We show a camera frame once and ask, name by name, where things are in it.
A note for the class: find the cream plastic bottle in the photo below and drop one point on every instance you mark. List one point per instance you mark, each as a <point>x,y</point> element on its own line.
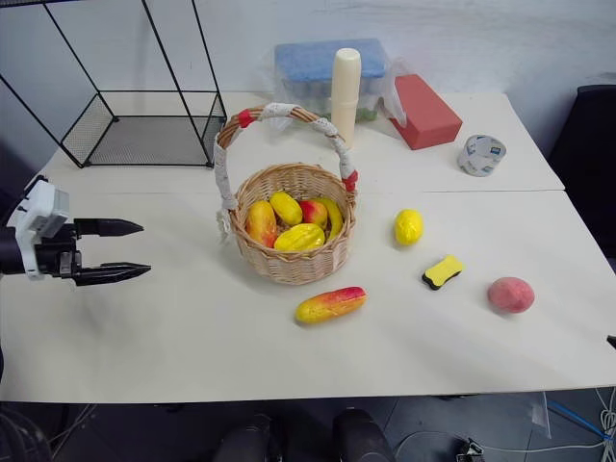
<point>345,96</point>

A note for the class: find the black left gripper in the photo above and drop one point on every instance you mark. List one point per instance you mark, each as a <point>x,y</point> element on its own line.
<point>53,262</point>

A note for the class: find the yellow starfruit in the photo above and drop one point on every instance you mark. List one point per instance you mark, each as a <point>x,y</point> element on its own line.
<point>299,238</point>

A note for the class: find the clear plastic bag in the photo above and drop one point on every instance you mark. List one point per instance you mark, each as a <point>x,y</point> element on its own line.
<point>392,94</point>

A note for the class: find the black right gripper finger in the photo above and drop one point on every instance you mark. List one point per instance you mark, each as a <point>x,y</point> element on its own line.
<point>612,341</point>

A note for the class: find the small yellow lemon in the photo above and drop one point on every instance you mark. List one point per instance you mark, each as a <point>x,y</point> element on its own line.
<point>286,207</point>

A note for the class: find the large yellow lemon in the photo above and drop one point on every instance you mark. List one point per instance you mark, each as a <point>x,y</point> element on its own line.
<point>409,227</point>

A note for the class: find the long yellow-red mango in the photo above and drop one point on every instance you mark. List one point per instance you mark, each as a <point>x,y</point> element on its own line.
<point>331,304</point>

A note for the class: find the red foam brick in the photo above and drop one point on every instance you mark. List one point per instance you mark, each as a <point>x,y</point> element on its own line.
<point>423,113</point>

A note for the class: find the clear box with blue lid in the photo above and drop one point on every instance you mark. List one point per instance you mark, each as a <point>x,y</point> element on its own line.
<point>308,72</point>

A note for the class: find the pink peach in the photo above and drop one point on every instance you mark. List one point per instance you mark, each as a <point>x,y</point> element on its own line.
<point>511,295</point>

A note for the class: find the yellow and black eraser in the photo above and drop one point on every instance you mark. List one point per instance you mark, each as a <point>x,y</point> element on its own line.
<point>444,272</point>

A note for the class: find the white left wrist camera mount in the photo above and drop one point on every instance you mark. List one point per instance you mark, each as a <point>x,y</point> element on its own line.
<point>41,216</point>

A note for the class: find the orange-yellow mango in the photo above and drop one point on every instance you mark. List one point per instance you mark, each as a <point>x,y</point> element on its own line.
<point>261,224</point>

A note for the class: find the red-yellow apple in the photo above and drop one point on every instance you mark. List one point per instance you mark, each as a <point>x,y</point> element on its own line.
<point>314,212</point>

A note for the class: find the yellow banana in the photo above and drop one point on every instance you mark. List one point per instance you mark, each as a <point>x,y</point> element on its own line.
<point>335,217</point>

